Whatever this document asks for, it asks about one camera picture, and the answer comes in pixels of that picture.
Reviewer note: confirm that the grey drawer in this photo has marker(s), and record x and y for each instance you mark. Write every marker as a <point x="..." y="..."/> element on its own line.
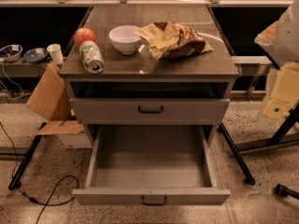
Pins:
<point x="152" y="166"/>
<point x="149" y="111"/>

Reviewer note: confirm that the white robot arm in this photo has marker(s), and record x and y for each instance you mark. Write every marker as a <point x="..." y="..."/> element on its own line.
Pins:
<point x="281" y="41"/>

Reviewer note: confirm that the grey drawer cabinet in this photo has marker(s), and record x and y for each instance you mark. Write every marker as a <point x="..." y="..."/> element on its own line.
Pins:
<point x="206" y="76"/>

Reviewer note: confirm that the grey top drawer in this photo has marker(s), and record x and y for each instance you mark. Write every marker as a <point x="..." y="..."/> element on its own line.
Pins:
<point x="149" y="111"/>

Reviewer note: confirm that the yellow brown chip bag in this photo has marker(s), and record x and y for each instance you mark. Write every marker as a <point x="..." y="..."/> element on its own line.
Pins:
<point x="170" y="40"/>

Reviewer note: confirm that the white bowl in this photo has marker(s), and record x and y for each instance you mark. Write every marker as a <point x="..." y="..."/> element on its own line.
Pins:
<point x="125" y="39"/>

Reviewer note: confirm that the green soda can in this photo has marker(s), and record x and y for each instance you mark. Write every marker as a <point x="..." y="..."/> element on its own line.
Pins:
<point x="91" y="57"/>

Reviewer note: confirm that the red apple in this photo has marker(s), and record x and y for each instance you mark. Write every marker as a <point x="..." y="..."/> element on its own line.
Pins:
<point x="83" y="34"/>

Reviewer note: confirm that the brown cardboard box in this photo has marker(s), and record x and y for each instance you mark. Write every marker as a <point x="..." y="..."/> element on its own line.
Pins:
<point x="50" y="101"/>

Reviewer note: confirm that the white paper cup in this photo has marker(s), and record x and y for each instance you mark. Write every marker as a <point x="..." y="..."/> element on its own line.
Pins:
<point x="55" y="53"/>

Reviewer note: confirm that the blue patterned bowl right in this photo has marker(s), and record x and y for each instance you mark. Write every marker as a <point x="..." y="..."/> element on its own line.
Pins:
<point x="37" y="55"/>

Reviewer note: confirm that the blue patterned bowl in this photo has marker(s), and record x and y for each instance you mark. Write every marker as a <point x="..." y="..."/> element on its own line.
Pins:
<point x="11" y="53"/>
<point x="37" y="55"/>

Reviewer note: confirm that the blue patterned bowl left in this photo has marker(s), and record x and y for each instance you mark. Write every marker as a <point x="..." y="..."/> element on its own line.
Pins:
<point x="11" y="53"/>

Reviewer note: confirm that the black caster wheel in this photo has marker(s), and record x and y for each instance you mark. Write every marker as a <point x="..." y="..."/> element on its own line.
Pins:
<point x="284" y="192"/>

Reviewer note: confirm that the black table leg left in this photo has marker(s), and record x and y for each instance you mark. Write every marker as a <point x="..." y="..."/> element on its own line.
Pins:
<point x="16" y="178"/>

